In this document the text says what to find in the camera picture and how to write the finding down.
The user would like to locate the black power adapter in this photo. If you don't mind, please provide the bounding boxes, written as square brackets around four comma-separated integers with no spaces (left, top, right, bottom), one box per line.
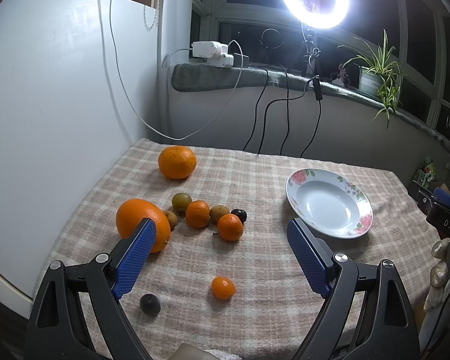
[233,53,249,68]

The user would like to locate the gloved right hand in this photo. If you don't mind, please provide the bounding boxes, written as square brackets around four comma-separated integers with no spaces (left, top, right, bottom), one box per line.
[424,238,450,313]

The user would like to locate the black cable left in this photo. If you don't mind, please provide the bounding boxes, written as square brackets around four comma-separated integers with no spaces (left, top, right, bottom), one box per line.
[241,66,271,153]

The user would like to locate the ring light stand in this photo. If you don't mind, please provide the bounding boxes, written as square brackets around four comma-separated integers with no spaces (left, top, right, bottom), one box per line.
[301,23,323,102]

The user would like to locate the dark plum front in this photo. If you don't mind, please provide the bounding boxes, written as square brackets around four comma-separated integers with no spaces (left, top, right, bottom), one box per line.
[139,293,161,317]

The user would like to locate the black cable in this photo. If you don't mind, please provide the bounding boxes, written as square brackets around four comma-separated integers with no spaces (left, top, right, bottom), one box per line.
[256,63,311,156]
[299,98,324,159]
[241,66,271,153]

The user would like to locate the black cable middle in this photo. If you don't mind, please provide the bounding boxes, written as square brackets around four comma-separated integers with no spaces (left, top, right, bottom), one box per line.
[256,63,311,156]

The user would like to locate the small kumquat orange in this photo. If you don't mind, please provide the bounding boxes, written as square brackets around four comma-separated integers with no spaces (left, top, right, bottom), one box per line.
[210,276,236,301]

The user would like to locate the checkered beige tablecloth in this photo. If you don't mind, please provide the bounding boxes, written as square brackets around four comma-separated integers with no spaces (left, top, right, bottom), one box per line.
[49,139,438,359]

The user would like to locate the grey windowsill cloth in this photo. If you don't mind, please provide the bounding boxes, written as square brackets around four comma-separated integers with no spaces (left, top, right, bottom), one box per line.
[170,63,450,153]

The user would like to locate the white cable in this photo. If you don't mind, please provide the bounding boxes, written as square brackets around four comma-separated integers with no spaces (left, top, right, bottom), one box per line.
[108,0,245,142]

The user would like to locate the white power strip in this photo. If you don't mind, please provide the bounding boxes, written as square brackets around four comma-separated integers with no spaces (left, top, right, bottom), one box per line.
[192,41,234,68]

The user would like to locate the white refrigerator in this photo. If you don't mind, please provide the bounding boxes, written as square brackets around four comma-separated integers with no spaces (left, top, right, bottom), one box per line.
[0,0,158,318]

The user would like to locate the green snack bag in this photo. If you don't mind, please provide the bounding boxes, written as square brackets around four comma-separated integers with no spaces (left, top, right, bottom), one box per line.
[413,157,439,189]

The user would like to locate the spider plant in pot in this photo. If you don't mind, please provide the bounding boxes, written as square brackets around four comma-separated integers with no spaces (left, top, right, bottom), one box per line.
[342,28,403,130]

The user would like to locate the small purple flower plant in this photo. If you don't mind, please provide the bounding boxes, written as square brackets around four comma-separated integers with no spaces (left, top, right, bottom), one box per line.
[331,63,350,87]

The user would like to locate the bead string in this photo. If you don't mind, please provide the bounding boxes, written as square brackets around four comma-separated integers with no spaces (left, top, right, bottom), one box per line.
[143,0,163,32]

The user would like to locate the large orange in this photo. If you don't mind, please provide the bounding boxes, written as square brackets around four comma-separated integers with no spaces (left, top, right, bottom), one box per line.
[158,145,197,180]
[115,198,171,254]

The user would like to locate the floral white plate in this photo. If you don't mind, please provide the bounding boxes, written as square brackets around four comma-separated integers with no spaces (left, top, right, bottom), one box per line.
[286,168,373,240]

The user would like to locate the brown kiwi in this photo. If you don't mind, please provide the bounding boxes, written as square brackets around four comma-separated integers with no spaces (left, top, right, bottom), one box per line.
[163,210,178,231]
[209,205,230,224]

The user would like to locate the dark plum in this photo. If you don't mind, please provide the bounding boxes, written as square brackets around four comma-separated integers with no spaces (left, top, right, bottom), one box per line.
[139,293,161,317]
[231,209,248,223]

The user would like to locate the black cable right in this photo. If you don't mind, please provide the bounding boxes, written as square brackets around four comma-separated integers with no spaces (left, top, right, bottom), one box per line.
[299,98,324,159]

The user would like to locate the green kiwi top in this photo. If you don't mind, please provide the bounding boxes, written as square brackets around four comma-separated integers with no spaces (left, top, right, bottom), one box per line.
[171,193,193,215]

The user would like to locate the mandarin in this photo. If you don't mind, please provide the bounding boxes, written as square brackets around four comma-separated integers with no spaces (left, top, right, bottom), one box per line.
[185,201,210,229]
[217,213,244,242]

